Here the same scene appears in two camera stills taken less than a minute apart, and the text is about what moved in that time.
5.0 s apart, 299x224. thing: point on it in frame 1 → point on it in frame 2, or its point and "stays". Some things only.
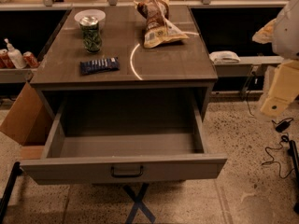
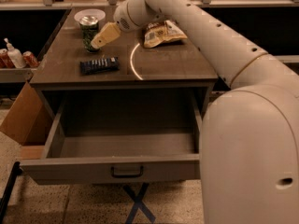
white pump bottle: (16, 55) stays
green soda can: (91, 34) stays
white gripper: (287, 36) → (121, 20)
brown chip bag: (160, 30) stays
